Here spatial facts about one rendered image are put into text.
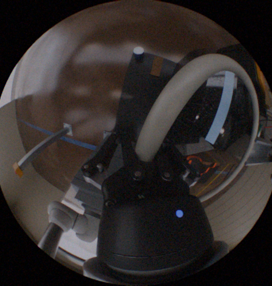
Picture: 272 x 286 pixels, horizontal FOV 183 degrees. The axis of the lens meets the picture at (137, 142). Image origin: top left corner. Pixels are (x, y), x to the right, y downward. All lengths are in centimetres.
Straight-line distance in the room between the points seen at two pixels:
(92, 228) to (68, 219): 16
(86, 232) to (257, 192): 576
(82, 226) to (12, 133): 590
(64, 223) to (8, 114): 575
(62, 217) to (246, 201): 597
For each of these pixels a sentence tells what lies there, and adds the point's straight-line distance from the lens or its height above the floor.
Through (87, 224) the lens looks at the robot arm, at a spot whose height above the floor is 101.
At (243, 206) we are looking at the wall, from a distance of 587.
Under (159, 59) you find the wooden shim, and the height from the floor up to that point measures 3.
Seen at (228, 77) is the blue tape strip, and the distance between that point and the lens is 40.
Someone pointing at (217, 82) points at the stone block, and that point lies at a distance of 38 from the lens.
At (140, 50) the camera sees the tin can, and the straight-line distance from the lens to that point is 101.
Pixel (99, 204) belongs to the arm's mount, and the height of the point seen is 84.
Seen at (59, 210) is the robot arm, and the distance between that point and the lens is 68.
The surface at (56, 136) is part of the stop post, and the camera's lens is 141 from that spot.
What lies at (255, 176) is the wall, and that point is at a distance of 561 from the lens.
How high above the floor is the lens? 100
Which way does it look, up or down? 61 degrees down
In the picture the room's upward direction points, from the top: 173 degrees counter-clockwise
